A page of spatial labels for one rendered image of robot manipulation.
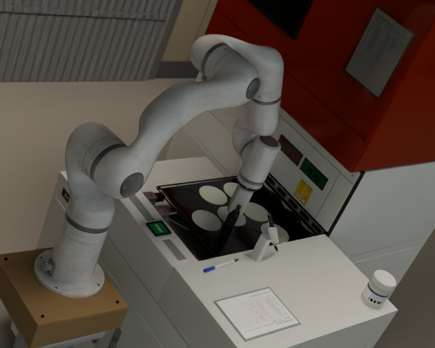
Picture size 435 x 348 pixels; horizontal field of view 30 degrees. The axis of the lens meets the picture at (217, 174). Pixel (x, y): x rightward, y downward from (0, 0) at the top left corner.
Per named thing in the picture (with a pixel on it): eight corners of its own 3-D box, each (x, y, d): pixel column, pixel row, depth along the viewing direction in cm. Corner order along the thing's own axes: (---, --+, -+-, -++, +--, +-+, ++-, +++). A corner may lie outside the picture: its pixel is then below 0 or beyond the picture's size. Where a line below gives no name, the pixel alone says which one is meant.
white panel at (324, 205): (182, 124, 317) (218, 36, 297) (312, 266, 272) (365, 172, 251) (176, 125, 315) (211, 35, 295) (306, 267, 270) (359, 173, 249)
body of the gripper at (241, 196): (241, 167, 254) (228, 195, 260) (236, 183, 245) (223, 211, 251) (263, 177, 254) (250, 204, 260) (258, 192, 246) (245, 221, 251)
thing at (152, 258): (92, 179, 267) (104, 145, 259) (182, 296, 236) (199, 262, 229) (68, 182, 260) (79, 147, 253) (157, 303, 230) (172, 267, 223)
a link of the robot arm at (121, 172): (85, 177, 205) (121, 215, 196) (68, 150, 195) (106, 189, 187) (232, 62, 217) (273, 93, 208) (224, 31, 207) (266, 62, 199)
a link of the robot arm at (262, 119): (229, 74, 232) (226, 150, 253) (261, 106, 222) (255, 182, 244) (255, 64, 235) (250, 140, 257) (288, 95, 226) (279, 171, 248)
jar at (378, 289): (370, 290, 247) (384, 267, 242) (386, 306, 243) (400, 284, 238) (355, 294, 242) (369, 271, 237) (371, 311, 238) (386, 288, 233)
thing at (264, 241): (262, 250, 243) (279, 217, 236) (271, 259, 241) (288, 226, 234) (248, 254, 239) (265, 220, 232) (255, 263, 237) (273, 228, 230)
